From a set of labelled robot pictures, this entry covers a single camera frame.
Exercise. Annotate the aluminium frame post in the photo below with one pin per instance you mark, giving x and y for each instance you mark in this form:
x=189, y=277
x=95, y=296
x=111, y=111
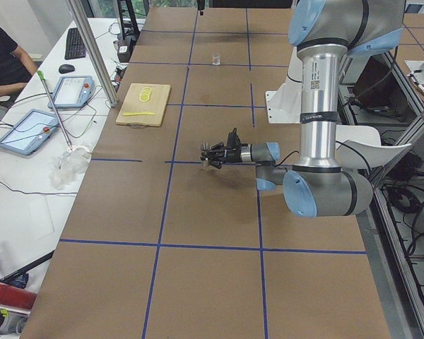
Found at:
x=79, y=16

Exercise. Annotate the red cylinder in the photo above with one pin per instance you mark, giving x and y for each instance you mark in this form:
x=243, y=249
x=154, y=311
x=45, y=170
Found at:
x=17, y=298

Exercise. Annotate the near teach pendant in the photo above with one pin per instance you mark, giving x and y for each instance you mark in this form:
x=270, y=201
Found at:
x=29, y=133

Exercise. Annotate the teach pendant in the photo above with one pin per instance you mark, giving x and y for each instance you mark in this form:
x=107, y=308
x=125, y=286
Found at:
x=29, y=133
x=73, y=91

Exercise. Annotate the front lemon slice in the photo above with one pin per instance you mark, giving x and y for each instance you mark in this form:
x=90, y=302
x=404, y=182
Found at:
x=144, y=99

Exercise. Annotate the clear glass cup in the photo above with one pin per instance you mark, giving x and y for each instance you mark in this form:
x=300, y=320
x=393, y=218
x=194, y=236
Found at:
x=216, y=59

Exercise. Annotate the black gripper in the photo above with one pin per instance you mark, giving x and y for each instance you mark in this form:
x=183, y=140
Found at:
x=232, y=154

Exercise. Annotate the black keyboard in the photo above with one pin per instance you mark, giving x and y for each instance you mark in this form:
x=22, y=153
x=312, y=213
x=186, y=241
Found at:
x=75, y=48

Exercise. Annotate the steel jigger measuring cup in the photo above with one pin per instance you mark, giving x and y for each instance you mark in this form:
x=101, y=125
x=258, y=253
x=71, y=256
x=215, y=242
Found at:
x=206, y=154

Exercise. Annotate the green tipped metal rod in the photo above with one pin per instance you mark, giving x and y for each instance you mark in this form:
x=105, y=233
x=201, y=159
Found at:
x=51, y=101

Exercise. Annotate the yellow plastic knife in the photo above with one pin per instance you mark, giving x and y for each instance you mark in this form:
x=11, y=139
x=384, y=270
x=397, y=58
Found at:
x=141, y=113

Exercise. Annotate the far teach pendant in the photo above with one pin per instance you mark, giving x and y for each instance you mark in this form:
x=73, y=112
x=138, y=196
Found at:
x=73, y=91

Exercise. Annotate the seated person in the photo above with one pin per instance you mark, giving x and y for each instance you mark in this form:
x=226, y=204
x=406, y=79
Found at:
x=16, y=66

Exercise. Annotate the bamboo cutting board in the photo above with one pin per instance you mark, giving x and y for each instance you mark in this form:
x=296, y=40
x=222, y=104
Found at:
x=157, y=103

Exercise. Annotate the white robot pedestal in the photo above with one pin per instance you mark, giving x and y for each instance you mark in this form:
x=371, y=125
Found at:
x=283, y=106

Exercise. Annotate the crumpled white tissue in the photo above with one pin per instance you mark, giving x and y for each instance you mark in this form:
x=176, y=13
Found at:
x=69, y=165

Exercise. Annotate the white plastic chair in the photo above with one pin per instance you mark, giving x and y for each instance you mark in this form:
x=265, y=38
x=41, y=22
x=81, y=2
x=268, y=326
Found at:
x=366, y=140

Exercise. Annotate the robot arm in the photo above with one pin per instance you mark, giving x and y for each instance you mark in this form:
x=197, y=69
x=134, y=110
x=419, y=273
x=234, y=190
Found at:
x=323, y=32

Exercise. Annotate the black computer mouse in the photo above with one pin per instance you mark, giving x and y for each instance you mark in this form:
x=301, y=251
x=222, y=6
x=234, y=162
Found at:
x=66, y=68

